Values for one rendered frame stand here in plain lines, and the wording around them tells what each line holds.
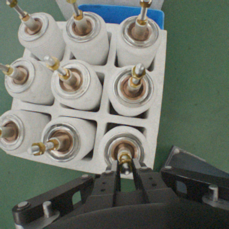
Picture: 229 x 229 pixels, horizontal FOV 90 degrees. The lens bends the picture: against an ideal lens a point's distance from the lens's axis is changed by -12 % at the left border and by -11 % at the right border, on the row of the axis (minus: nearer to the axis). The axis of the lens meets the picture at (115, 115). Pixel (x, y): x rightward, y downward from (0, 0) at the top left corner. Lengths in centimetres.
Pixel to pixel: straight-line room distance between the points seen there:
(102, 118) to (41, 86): 15
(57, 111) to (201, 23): 69
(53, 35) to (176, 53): 46
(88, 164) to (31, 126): 15
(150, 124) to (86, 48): 22
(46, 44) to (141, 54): 21
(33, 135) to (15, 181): 42
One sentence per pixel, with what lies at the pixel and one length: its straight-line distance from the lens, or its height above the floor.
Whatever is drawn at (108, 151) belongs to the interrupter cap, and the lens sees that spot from 24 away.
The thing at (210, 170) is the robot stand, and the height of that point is 20.
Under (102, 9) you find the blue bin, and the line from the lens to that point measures 55.
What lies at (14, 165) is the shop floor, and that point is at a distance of 68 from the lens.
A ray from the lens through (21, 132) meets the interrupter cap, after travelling 30.
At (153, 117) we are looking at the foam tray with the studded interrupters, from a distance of 31.
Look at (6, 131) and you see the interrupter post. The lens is 30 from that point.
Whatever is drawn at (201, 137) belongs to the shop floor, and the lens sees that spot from 58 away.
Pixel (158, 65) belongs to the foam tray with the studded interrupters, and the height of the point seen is 18.
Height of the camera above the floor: 48
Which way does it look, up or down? 86 degrees down
